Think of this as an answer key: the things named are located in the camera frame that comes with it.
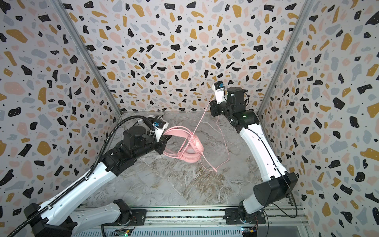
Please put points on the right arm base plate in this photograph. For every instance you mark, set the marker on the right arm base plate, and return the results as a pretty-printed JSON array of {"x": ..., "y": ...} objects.
[{"x": 237, "y": 216}]

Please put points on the pink headphones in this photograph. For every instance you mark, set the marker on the pink headphones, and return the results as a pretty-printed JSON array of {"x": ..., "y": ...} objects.
[{"x": 191, "y": 151}]

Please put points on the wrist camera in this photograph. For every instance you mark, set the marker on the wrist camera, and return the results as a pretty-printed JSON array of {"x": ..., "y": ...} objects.
[
  {"x": 219, "y": 91},
  {"x": 160, "y": 125}
]

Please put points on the corner aluminium post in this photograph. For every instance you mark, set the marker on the corner aluminium post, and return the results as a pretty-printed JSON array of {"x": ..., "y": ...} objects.
[
  {"x": 286, "y": 53},
  {"x": 64, "y": 16}
]

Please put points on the right corner aluminium post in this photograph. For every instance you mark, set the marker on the right corner aluminium post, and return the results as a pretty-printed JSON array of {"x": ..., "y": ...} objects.
[{"x": 286, "y": 53}]

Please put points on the left corner aluminium post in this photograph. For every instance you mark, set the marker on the left corner aluminium post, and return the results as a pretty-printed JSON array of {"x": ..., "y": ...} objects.
[{"x": 64, "y": 16}]

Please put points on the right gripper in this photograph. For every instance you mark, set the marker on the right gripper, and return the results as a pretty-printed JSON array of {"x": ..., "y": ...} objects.
[{"x": 215, "y": 108}]

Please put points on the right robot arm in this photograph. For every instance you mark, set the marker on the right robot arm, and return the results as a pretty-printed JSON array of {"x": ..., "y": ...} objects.
[{"x": 277, "y": 182}]

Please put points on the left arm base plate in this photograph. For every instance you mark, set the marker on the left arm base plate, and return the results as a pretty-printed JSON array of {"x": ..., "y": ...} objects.
[{"x": 135, "y": 217}]

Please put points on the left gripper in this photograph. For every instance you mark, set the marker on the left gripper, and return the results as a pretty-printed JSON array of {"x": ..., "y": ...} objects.
[{"x": 162, "y": 142}]

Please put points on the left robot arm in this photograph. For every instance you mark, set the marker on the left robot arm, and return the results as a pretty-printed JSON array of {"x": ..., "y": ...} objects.
[{"x": 58, "y": 217}]

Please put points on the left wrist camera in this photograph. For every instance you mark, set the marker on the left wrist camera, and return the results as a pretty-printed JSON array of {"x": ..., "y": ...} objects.
[{"x": 160, "y": 125}]

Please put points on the white black headphones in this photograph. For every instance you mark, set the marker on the white black headphones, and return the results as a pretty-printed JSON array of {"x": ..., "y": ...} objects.
[{"x": 151, "y": 121}]

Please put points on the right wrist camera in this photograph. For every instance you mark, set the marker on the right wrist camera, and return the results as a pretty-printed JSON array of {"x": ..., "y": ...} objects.
[{"x": 219, "y": 91}]

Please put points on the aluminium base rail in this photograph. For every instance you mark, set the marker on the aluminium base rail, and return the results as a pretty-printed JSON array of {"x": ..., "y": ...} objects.
[{"x": 195, "y": 221}]

